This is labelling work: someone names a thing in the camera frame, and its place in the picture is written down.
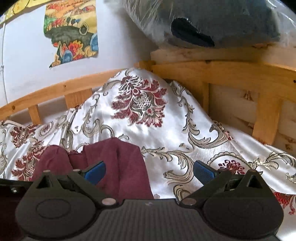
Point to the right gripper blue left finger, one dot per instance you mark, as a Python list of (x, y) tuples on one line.
[(95, 173)]

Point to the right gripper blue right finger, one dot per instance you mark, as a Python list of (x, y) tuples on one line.
[(203, 172)]

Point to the maroon small garment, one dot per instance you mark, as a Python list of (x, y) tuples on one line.
[(126, 174)]

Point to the white floral satin bedspread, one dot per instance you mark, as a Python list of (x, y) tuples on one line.
[(170, 129)]

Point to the plastic bag with dark bedding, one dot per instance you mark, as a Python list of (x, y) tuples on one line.
[(210, 24)]

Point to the yellow cartoon poster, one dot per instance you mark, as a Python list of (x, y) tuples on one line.
[(19, 6)]

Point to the wooden bed frame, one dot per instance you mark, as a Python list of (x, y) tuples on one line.
[(268, 71)]

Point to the colourful painting on wall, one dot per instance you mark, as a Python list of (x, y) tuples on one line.
[(72, 28)]

